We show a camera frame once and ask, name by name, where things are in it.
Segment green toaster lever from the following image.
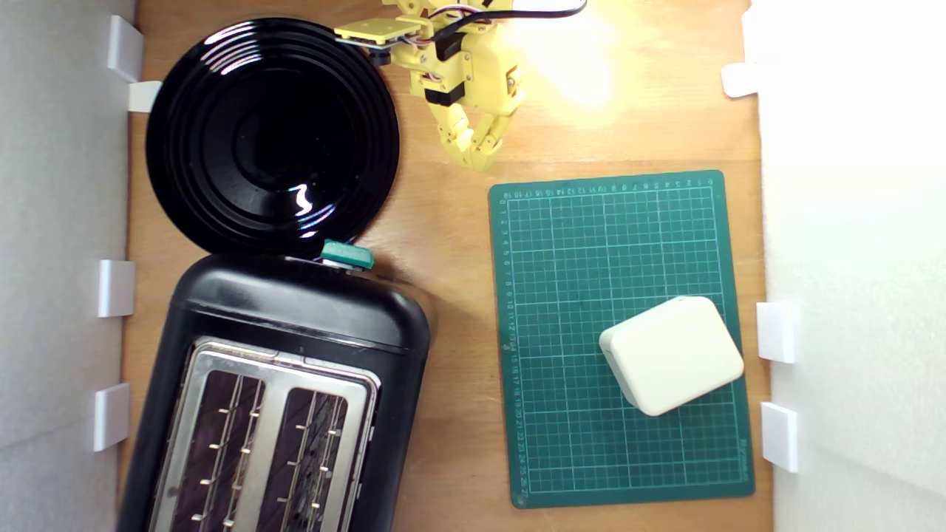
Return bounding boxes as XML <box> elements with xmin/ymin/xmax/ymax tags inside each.
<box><xmin>320</xmin><ymin>239</ymin><xmax>375</xmax><ymax>271</ymax></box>

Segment red white servo wires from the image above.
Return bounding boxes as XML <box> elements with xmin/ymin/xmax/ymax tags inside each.
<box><xmin>410</xmin><ymin>2</ymin><xmax>505</xmax><ymax>44</ymax></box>

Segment white block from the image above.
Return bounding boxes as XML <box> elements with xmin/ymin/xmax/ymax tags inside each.
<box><xmin>599</xmin><ymin>296</ymin><xmax>745</xmax><ymax>417</ymax></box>

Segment black round plate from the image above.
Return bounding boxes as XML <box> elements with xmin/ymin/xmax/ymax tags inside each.
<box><xmin>146</xmin><ymin>17</ymin><xmax>401</xmax><ymax>256</ymax></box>

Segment black two-slot toaster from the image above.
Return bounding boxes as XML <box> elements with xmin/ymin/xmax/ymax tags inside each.
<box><xmin>115</xmin><ymin>251</ymin><xmax>434</xmax><ymax>532</ymax></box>

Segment green cutting mat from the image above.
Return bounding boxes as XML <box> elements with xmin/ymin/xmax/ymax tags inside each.
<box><xmin>488</xmin><ymin>170</ymin><xmax>756</xmax><ymax>509</ymax></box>

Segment white wall clip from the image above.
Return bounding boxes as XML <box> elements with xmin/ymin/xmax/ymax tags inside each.
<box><xmin>760</xmin><ymin>401</ymin><xmax>800</xmax><ymax>474</ymax></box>
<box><xmin>107</xmin><ymin>15</ymin><xmax>145</xmax><ymax>83</ymax></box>
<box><xmin>721</xmin><ymin>61</ymin><xmax>762</xmax><ymax>99</ymax></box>
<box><xmin>92</xmin><ymin>382</ymin><xmax>132</xmax><ymax>453</ymax></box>
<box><xmin>98</xmin><ymin>259</ymin><xmax>137</xmax><ymax>318</ymax></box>
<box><xmin>755</xmin><ymin>301</ymin><xmax>799</xmax><ymax>364</ymax></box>
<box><xmin>127</xmin><ymin>80</ymin><xmax>163</xmax><ymax>113</ymax></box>

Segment wrist camera on yellow plate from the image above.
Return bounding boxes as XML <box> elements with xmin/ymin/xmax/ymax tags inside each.
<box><xmin>333</xmin><ymin>18</ymin><xmax>424</xmax><ymax>68</ymax></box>

